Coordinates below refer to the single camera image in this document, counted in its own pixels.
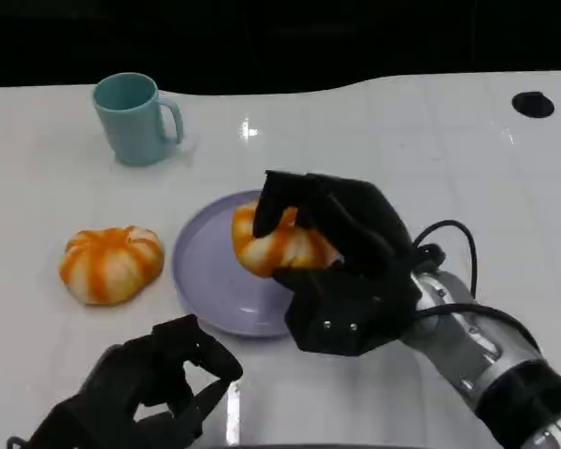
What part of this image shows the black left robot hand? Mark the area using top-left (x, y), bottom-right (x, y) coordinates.
top-left (7, 313), bottom-right (244, 449)

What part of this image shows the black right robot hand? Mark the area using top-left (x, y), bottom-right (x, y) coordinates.
top-left (252, 170), bottom-right (424, 358)

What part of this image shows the orange white toy bread roll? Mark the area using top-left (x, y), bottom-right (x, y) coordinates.
top-left (231, 199), bottom-right (343, 278)
top-left (59, 225), bottom-right (165, 307)

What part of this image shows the lilac plate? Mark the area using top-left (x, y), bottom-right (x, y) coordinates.
top-left (171, 189), bottom-right (309, 339)

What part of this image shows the pale green mug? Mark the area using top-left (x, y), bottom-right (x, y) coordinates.
top-left (92, 72), bottom-right (184, 167)

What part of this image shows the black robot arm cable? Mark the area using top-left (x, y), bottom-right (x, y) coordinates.
top-left (409, 219), bottom-right (542, 353)

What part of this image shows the black table cable grommet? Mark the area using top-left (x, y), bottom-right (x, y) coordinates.
top-left (511, 91), bottom-right (555, 119)

